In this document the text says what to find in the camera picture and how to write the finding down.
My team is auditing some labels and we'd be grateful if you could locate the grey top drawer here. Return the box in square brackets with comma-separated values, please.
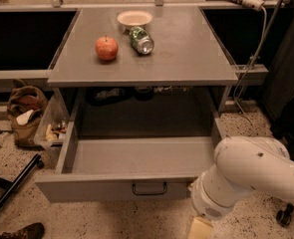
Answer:
[35, 117, 227, 204]

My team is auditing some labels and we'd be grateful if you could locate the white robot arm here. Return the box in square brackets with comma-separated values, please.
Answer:
[188, 136, 294, 239]

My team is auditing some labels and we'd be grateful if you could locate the black office chair base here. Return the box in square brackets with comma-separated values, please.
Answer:
[276, 203, 294, 227]

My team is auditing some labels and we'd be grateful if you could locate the brown shoe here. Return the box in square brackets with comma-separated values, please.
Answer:
[0, 223, 45, 239]

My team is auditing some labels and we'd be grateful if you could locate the grey cabinet desk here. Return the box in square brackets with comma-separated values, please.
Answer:
[46, 5, 239, 137]

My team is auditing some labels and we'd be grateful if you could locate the clear plastic bin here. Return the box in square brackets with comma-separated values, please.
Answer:
[34, 96, 69, 153]

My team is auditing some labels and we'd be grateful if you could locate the black metal stand leg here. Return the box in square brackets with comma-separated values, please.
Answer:
[0, 154, 44, 209]

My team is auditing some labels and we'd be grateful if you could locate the green soda can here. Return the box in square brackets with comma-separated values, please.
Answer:
[129, 26, 154, 55]

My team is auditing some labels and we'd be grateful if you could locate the red apple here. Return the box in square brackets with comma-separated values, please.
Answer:
[95, 36, 119, 61]

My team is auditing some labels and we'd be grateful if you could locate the brown bag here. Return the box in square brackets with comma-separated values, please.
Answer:
[7, 79, 48, 147]

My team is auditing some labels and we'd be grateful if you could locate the white bowl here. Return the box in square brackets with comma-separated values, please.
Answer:
[117, 10, 152, 30]

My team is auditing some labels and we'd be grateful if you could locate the black drawer handle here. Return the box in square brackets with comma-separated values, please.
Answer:
[132, 182, 167, 196]

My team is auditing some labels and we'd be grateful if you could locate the grey cable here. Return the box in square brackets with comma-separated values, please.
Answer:
[232, 6, 269, 124]

